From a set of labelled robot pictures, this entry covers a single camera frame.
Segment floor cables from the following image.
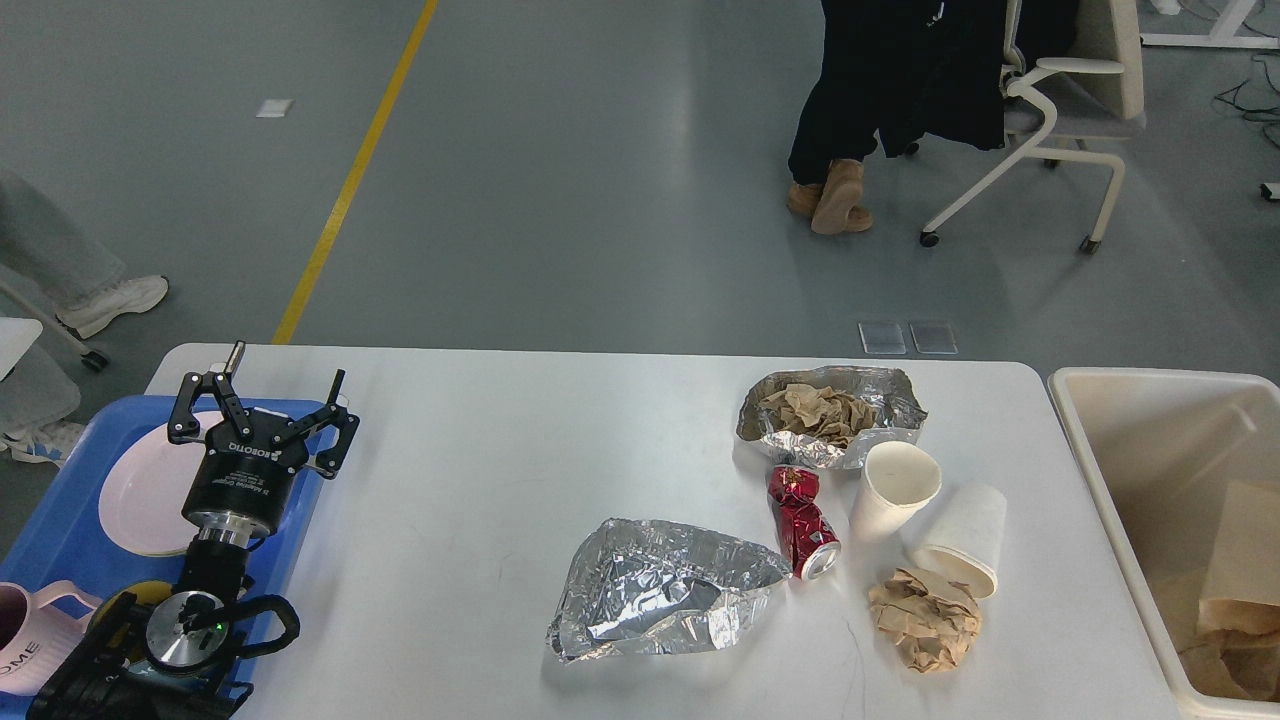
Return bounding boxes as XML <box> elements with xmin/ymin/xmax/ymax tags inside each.
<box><xmin>1213</xmin><ymin>55</ymin><xmax>1280</xmax><ymax>151</ymax></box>

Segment crushed red soda can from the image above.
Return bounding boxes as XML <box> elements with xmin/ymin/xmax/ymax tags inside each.
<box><xmin>768</xmin><ymin>464</ymin><xmax>842</xmax><ymax>580</ymax></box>

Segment person in grey trousers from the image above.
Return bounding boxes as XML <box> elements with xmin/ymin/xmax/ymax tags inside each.
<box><xmin>1</xmin><ymin>169</ymin><xmax>170</xmax><ymax>340</ymax></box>

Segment pink plate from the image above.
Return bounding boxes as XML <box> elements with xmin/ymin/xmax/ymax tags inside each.
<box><xmin>99</xmin><ymin>427</ymin><xmax>207</xmax><ymax>539</ymax></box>

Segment yellow plate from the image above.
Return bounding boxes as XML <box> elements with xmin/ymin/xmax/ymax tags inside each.
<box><xmin>110</xmin><ymin>537</ymin><xmax>193</xmax><ymax>559</ymax></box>

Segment white chair at left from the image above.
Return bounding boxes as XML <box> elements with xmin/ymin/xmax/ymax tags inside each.
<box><xmin>1</xmin><ymin>263</ymin><xmax>118</xmax><ymax>468</ymax></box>

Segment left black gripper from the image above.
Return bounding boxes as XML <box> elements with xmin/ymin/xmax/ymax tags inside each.
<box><xmin>166</xmin><ymin>340</ymin><xmax>361</xmax><ymax>541</ymax></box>

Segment crumpled brown paper ball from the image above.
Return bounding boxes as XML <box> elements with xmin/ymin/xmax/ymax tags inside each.
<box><xmin>867</xmin><ymin>568</ymin><xmax>983</xmax><ymax>674</ymax></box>

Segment pink home mug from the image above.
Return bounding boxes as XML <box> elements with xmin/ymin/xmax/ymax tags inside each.
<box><xmin>1</xmin><ymin>580</ymin><xmax>102</xmax><ymax>696</ymax></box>

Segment white desk leg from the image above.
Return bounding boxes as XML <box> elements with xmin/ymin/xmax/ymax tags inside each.
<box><xmin>1140</xmin><ymin>1</ymin><xmax>1279</xmax><ymax>50</ymax></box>

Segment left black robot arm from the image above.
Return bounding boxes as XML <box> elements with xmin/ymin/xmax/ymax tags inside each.
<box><xmin>26</xmin><ymin>343</ymin><xmax>360</xmax><ymax>719</ymax></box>

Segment blue plastic tray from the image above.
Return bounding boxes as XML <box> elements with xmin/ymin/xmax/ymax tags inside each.
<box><xmin>3</xmin><ymin>396</ymin><xmax>324</xmax><ymax>719</ymax></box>

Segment flattened white paper cup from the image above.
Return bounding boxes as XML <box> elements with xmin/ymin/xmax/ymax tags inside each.
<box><xmin>908</xmin><ymin>482</ymin><xmax>1007</xmax><ymax>600</ymax></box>

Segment beige plastic bin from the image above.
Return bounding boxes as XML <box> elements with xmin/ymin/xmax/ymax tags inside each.
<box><xmin>1050</xmin><ymin>368</ymin><xmax>1279</xmax><ymax>719</ymax></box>

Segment crumpled foil sheet front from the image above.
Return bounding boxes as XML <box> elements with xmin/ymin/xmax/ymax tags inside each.
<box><xmin>547</xmin><ymin>518</ymin><xmax>791</xmax><ymax>664</ymax></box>

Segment foil tray with paper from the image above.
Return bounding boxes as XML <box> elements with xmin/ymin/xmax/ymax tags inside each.
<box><xmin>736</xmin><ymin>365</ymin><xmax>928</xmax><ymax>470</ymax></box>

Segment person in black clothes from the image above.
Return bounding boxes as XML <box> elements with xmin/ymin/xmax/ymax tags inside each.
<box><xmin>785</xmin><ymin>0</ymin><xmax>1079</xmax><ymax>237</ymax></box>

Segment large brown paper bag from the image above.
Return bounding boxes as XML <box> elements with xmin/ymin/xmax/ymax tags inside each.
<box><xmin>1149</xmin><ymin>570</ymin><xmax>1279</xmax><ymax>702</ymax></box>

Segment dark green home mug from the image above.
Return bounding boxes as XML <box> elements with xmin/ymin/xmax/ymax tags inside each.
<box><xmin>90</xmin><ymin>580</ymin><xmax>180</xmax><ymax>651</ymax></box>

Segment crumpled brown paper in foil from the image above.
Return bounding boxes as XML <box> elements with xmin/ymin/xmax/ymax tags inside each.
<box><xmin>760</xmin><ymin>383</ymin><xmax>877</xmax><ymax>448</ymax></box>

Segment white office chair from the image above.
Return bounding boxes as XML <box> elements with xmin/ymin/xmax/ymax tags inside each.
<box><xmin>919</xmin><ymin>1</ymin><xmax>1146</xmax><ymax>255</ymax></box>

